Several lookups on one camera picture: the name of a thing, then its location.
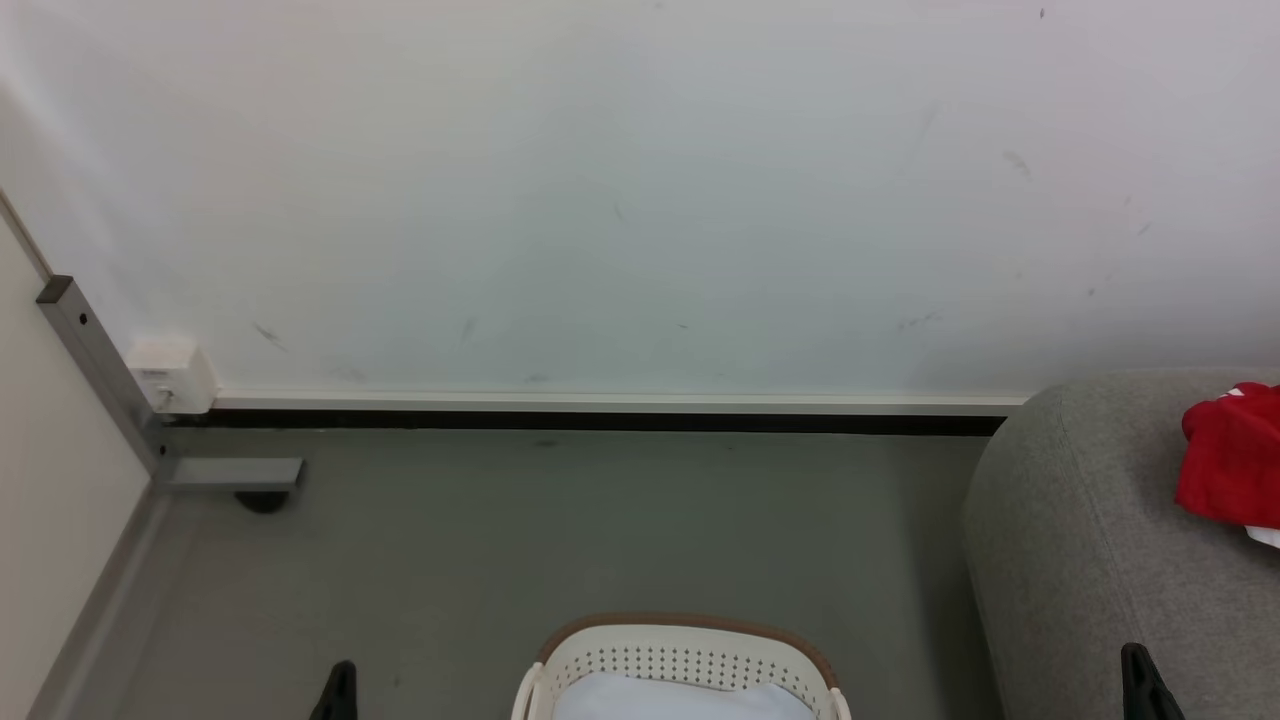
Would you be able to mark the grey fabric sofa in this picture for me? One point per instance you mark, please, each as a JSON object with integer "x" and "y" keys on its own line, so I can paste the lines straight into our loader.
{"x": 1080, "y": 560}

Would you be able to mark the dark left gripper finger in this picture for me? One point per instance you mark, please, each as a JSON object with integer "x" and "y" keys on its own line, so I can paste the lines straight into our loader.
{"x": 341, "y": 698}

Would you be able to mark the red garment white stripes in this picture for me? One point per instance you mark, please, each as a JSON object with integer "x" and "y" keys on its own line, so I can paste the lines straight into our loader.
{"x": 1235, "y": 460}

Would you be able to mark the white wall box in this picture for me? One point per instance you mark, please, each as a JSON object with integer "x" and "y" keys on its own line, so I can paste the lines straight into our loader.
{"x": 172, "y": 375}

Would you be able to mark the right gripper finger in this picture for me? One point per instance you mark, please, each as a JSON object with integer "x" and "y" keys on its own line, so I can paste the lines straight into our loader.
{"x": 1145, "y": 695}

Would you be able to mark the white partition panel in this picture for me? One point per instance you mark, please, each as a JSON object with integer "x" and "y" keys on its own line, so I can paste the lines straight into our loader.
{"x": 50, "y": 480}

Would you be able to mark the grey metal frame post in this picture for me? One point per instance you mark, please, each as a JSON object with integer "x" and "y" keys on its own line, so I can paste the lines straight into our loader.
{"x": 100, "y": 360}

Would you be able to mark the white laundry basket brown rim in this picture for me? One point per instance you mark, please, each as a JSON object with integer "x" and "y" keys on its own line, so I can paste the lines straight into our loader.
{"x": 690, "y": 655}

